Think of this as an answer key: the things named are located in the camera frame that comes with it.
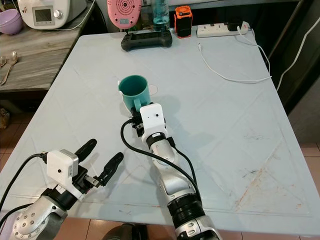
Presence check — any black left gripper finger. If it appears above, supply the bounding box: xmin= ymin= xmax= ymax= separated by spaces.
xmin=98 ymin=152 xmax=125 ymax=187
xmin=73 ymin=139 xmax=98 ymax=159

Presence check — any teal plastic cup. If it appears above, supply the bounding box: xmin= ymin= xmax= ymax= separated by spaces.
xmin=118 ymin=74 xmax=151 ymax=114

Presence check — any dark robot foot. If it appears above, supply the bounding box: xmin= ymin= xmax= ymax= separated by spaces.
xmin=102 ymin=223 xmax=149 ymax=240

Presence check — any black handheld controller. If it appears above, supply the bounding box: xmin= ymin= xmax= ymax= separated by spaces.
xmin=120 ymin=28 xmax=174 ymax=52

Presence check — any brown object on floor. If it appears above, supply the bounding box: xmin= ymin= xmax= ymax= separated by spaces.
xmin=0 ymin=107 xmax=11 ymax=130

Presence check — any grey wooden side table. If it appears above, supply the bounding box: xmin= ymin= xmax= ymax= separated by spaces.
xmin=0 ymin=20 xmax=94 ymax=94

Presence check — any pink round device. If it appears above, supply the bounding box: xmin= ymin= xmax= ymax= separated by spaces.
xmin=107 ymin=0 xmax=144 ymax=30

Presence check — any orange and black device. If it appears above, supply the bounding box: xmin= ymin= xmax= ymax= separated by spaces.
xmin=174 ymin=5 xmax=194 ymax=39

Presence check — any clear blue bottle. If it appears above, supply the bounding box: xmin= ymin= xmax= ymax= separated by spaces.
xmin=151 ymin=0 xmax=170 ymax=26

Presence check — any silver spoon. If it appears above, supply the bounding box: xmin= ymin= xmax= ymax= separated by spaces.
xmin=0 ymin=50 xmax=19 ymax=86

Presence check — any white power strip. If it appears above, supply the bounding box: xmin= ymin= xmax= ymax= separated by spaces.
xmin=196 ymin=22 xmax=251 ymax=39

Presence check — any white kitchen appliance with display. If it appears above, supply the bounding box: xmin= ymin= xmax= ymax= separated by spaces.
xmin=18 ymin=0 xmax=87 ymax=30

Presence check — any black plug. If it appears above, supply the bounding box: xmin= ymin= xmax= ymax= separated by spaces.
xmin=227 ymin=21 xmax=244 ymax=32

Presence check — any purple plastic bowl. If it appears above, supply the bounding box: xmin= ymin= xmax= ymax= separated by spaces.
xmin=0 ymin=9 xmax=24 ymax=36

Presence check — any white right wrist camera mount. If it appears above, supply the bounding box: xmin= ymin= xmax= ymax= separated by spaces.
xmin=138 ymin=103 xmax=167 ymax=146

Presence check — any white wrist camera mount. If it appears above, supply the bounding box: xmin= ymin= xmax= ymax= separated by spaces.
xmin=46 ymin=148 xmax=81 ymax=197
xmin=138 ymin=103 xmax=167 ymax=146

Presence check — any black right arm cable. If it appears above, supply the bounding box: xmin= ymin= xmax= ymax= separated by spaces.
xmin=120 ymin=120 xmax=202 ymax=197

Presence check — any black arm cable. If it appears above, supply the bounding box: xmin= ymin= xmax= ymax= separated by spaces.
xmin=120 ymin=120 xmax=202 ymax=197
xmin=0 ymin=152 xmax=51 ymax=223

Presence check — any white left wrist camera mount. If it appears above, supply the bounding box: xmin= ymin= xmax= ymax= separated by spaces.
xmin=46 ymin=148 xmax=81 ymax=197

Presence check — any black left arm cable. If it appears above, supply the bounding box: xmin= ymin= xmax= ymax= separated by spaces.
xmin=0 ymin=152 xmax=51 ymax=223

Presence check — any white charging cable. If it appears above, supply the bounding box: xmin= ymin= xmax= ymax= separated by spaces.
xmin=198 ymin=42 xmax=273 ymax=85

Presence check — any white appliance cord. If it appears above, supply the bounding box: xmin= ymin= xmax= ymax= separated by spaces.
xmin=60 ymin=0 xmax=97 ymax=32

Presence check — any white power strip cord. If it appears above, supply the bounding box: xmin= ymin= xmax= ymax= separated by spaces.
xmin=241 ymin=26 xmax=320 ymax=93

